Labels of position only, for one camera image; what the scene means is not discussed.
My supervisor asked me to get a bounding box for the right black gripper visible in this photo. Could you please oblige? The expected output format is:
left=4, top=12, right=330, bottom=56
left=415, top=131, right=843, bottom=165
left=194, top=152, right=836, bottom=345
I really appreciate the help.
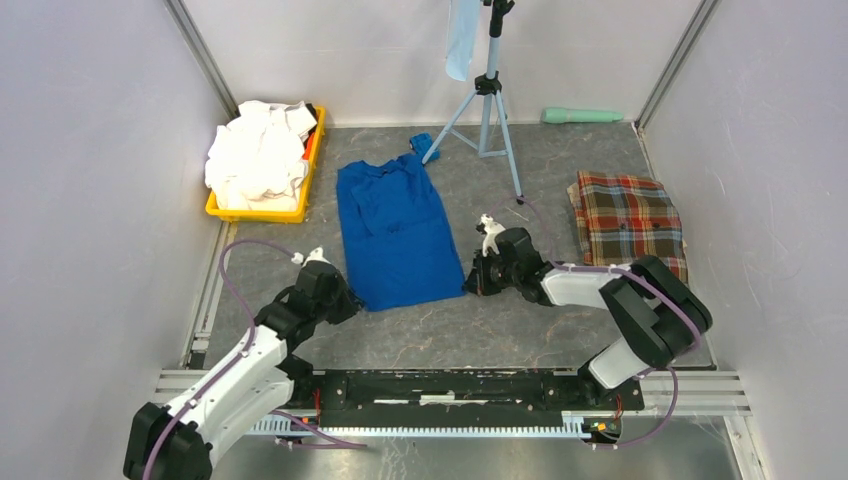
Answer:
left=461, top=247, right=520, bottom=297

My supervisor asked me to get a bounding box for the blue printed t-shirt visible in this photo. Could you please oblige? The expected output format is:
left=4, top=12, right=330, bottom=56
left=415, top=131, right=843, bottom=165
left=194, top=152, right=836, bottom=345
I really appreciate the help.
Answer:
left=336, top=153, right=465, bottom=312

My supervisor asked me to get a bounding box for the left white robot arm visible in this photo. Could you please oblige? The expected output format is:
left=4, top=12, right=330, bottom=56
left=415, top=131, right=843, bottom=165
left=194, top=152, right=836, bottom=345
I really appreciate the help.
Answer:
left=123, top=249, right=362, bottom=479

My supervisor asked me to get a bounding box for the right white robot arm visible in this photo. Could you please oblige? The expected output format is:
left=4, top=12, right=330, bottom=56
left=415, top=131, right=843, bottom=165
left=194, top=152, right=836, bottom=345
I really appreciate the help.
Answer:
left=464, top=216, right=713, bottom=408

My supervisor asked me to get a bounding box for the yellow plastic tray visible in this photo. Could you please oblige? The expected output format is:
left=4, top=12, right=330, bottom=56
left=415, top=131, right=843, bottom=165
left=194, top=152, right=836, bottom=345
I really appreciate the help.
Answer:
left=205, top=104, right=328, bottom=225

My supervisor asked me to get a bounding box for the folded plaid shirt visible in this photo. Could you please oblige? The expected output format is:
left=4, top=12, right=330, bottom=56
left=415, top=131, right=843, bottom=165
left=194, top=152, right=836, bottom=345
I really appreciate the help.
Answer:
left=568, top=170, right=688, bottom=283

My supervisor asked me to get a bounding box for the white crumpled garment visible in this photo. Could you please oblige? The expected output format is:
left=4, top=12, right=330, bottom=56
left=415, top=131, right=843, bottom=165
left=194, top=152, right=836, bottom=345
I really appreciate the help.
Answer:
left=203, top=99, right=319, bottom=213

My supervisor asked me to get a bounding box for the orange garment in tray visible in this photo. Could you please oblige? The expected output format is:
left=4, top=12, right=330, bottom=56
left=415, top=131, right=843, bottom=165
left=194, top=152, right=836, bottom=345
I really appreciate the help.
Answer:
left=302, top=130, right=317, bottom=161

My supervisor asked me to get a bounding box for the mint green cylinder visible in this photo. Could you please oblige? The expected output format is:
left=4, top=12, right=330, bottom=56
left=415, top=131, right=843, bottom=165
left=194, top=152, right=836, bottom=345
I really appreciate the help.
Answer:
left=541, top=107, right=624, bottom=124

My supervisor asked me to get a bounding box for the small blue object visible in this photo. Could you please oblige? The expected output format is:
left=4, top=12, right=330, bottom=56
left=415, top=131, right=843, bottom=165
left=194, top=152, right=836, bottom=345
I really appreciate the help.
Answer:
left=409, top=132, right=434, bottom=164

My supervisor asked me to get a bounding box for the light blue music stand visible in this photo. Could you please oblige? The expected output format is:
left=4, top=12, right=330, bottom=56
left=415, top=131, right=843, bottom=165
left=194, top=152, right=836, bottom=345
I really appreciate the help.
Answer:
left=421, top=0, right=528, bottom=205

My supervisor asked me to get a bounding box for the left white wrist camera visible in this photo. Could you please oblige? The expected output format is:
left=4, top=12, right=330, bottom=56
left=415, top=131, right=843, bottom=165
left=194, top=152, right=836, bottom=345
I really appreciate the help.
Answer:
left=291, top=246, right=328, bottom=266

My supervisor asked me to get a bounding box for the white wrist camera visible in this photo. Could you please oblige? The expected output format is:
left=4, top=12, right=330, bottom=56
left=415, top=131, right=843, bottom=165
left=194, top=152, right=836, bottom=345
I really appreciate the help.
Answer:
left=476, top=214, right=505, bottom=257
left=291, top=246, right=328, bottom=266

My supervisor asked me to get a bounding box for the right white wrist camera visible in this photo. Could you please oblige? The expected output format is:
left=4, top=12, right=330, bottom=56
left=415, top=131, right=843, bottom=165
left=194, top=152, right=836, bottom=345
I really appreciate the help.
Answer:
left=476, top=214, right=505, bottom=257

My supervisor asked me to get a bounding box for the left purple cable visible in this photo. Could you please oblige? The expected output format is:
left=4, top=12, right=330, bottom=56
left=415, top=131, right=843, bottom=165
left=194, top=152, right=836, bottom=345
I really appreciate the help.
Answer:
left=141, top=239, right=369, bottom=480

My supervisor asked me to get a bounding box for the purple cable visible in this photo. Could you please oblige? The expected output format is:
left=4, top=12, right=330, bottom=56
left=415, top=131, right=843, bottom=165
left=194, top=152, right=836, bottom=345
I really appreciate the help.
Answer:
left=486, top=195, right=704, bottom=452
left=141, top=239, right=369, bottom=480

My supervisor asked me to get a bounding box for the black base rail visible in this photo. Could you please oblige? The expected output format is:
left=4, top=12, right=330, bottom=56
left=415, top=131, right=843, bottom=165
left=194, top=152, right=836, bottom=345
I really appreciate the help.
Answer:
left=282, top=368, right=645, bottom=429

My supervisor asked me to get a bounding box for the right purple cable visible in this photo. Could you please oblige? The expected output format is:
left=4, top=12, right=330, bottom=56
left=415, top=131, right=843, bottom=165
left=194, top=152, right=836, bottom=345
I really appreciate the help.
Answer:
left=486, top=195, right=704, bottom=452

